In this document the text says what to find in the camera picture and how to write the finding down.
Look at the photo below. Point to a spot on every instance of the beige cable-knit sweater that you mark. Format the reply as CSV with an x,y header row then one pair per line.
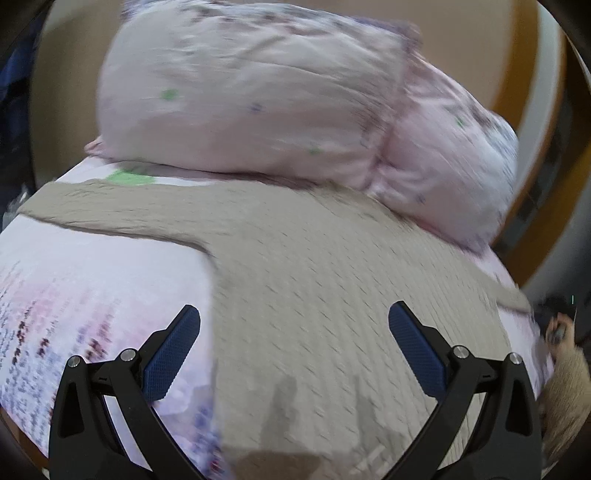
x,y
310,383

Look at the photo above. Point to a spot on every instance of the pink floral bed sheet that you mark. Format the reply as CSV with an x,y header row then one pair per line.
x,y
65,292

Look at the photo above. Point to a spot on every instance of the pink floral pillow, left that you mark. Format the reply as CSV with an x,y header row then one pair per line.
x,y
263,88

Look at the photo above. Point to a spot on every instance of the pink floral pillow, right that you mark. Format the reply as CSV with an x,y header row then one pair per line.
x,y
449,163

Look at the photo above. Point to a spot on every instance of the person's right hand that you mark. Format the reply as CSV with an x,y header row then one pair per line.
x,y
560,335

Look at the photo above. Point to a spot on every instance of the pink floral pillow, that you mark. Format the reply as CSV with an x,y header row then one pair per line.
x,y
263,88
449,163

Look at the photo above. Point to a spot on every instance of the right forearm, beige fleece sleeve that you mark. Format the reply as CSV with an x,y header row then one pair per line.
x,y
564,404

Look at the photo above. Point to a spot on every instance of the orange wooden door frame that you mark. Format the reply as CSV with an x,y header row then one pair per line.
x,y
530,99

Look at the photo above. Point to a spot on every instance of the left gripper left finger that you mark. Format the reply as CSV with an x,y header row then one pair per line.
x,y
83,441

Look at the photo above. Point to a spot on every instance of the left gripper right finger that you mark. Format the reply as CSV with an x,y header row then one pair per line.
x,y
506,440

